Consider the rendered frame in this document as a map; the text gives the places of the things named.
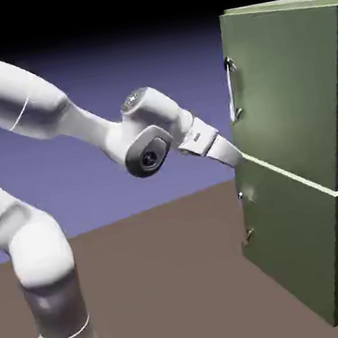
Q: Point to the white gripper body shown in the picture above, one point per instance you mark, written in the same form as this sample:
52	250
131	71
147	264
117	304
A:
223	151

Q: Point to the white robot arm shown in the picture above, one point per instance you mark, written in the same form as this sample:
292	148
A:
20	97

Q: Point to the green cabinet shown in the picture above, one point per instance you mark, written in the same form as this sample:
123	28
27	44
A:
298	166

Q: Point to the large green cabinet door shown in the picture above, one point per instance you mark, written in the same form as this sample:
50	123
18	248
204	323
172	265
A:
283	94

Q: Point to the small green cabinet door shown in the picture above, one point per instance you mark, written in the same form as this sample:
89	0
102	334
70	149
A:
288	235

